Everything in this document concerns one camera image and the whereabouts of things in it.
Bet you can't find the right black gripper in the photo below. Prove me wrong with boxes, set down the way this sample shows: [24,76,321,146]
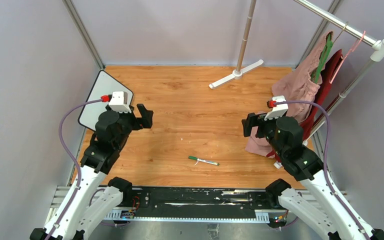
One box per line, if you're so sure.
[242,111,286,158]

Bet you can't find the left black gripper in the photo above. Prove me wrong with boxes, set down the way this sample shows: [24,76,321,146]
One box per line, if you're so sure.
[106,103,153,149]

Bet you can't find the small whiteboard black frame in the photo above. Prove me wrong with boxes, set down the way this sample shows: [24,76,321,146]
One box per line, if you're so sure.
[77,70,135,132]

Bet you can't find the whiteboard marker white body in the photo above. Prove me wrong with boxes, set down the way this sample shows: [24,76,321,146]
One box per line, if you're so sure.
[188,156,220,166]

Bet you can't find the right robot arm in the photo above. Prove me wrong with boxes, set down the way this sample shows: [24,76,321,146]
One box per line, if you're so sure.
[241,113,384,240]

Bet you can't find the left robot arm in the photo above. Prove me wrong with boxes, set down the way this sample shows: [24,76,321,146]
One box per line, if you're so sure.
[29,103,154,240]

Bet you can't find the pink garment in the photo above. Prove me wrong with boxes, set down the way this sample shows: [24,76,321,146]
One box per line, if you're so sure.
[245,31,334,158]

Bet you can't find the green clothes hanger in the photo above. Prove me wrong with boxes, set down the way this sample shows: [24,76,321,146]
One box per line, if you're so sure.
[311,31,334,84]

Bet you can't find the dark red garment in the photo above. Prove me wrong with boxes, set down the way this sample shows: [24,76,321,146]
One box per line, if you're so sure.
[266,48,344,159]

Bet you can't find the pink clothes hanger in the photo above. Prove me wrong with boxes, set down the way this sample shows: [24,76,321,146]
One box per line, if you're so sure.
[329,30,366,84]

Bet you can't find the metal clothes rack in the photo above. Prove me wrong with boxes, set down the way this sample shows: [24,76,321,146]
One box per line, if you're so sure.
[208,0,384,170]

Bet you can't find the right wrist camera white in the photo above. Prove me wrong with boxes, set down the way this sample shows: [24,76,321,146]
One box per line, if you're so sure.
[264,95,288,121]

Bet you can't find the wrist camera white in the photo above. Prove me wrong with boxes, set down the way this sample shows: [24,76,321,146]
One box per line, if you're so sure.
[108,91,131,113]
[264,95,288,121]

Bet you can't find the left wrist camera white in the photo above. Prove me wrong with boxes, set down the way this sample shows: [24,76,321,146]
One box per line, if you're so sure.
[108,91,131,113]

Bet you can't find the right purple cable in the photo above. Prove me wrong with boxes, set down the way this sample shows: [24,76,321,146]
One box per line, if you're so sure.
[266,100,368,240]

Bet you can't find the purple cable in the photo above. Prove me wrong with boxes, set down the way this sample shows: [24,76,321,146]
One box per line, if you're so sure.
[266,100,368,240]
[42,95,111,240]

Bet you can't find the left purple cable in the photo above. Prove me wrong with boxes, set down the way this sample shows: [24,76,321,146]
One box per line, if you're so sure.
[42,95,111,240]

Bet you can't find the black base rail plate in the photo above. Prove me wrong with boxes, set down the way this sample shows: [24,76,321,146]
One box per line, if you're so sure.
[50,185,349,229]

